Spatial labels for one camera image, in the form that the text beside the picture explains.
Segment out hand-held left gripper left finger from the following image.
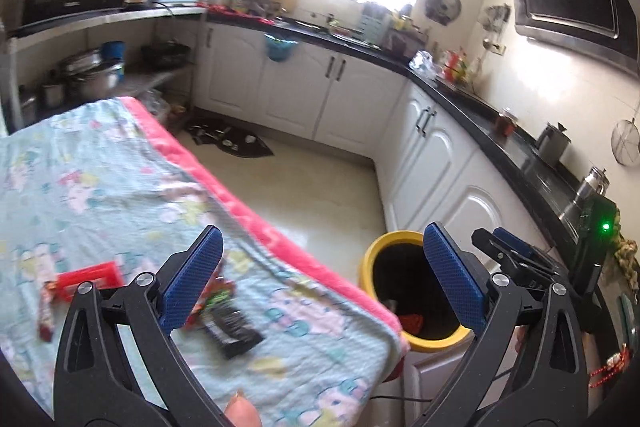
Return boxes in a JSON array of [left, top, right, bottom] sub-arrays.
[[52, 225, 224, 427]]

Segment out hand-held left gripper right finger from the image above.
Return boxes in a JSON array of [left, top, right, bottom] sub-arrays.
[[422, 222, 586, 427]]

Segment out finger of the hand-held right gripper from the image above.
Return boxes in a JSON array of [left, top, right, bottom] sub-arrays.
[[492, 228, 568, 280], [472, 228, 551, 295]]

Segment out colourful snack wrapper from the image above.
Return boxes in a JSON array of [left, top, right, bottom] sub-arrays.
[[187, 279, 236, 323]]

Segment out dark brown snack wrapper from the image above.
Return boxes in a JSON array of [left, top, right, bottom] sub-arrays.
[[200, 302, 264, 359]]

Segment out yellow trash bin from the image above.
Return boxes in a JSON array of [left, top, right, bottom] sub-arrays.
[[359, 231, 472, 353]]

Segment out person's left hand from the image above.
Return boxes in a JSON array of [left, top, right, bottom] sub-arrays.
[[225, 394, 262, 427]]

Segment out shiny steel teapot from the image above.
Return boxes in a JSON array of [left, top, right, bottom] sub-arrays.
[[575, 167, 608, 208]]

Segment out pink blanket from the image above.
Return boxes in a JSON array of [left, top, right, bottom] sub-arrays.
[[117, 96, 411, 378]]

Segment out grey metal kettle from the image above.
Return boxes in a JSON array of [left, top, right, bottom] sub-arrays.
[[537, 123, 571, 162]]

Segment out metal mesh strainer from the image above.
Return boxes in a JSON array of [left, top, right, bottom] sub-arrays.
[[612, 119, 640, 166]]

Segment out red bead ornament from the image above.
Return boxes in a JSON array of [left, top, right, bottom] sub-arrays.
[[590, 344, 631, 388]]

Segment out black kitchen countertop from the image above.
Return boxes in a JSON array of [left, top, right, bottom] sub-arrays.
[[205, 14, 621, 258]]

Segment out dark floor mat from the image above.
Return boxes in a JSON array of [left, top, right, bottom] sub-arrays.
[[187, 119, 274, 158]]

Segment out printed cartoon blanket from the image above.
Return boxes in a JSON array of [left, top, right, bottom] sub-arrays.
[[0, 97, 401, 427]]

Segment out group of condiment bottles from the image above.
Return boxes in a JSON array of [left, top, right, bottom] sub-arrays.
[[442, 49, 481, 82]]

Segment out clear plastic bag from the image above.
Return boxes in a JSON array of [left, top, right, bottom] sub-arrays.
[[409, 52, 436, 78]]

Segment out large steel pot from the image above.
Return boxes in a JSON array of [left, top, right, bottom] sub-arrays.
[[62, 49, 125, 102]]

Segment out black wok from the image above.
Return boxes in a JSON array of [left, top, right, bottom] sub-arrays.
[[142, 42, 191, 68]]

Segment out hanging kitchen utensils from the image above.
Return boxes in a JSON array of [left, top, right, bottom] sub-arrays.
[[480, 4, 511, 52]]

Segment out small steel pot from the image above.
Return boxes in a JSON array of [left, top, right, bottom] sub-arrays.
[[42, 82, 66, 108]]

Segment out blue hanging basket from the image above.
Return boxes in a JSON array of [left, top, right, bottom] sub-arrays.
[[264, 34, 298, 62]]

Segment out pale blue countertop organizer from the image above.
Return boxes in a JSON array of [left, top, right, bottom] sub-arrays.
[[360, 2, 393, 42]]

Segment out steel shelf rack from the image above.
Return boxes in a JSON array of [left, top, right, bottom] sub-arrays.
[[0, 4, 208, 132]]

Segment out black cable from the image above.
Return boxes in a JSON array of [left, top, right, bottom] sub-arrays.
[[370, 394, 431, 404]]

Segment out round wall vent fan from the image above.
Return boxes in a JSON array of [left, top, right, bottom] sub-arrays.
[[425, 0, 461, 26]]

